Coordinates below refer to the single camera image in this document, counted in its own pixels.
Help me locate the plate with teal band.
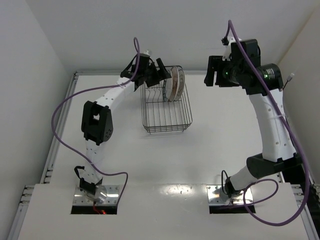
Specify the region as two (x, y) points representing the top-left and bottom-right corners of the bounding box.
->
(162, 78), (173, 102)

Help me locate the plate with orange sunburst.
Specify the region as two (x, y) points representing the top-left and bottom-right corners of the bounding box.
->
(167, 66), (180, 102)

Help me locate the white plate green rim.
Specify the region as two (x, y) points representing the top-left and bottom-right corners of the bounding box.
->
(174, 66), (186, 101)

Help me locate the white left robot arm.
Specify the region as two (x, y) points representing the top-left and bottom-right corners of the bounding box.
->
(74, 52), (171, 196)

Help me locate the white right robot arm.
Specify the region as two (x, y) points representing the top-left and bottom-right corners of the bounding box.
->
(204, 37), (301, 198)

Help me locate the grey wire dish rack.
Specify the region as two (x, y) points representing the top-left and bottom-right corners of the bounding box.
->
(140, 65), (193, 134)

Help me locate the black wall cable white plug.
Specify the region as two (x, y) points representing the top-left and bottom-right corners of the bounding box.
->
(283, 72), (295, 90)

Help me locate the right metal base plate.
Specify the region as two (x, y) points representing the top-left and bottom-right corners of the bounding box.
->
(206, 185), (244, 207)

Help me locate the metal base plate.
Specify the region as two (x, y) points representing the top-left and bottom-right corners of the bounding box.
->
(206, 185), (244, 207)
(73, 185), (120, 207)

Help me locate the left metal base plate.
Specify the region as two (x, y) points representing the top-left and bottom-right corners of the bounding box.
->
(73, 185), (120, 207)

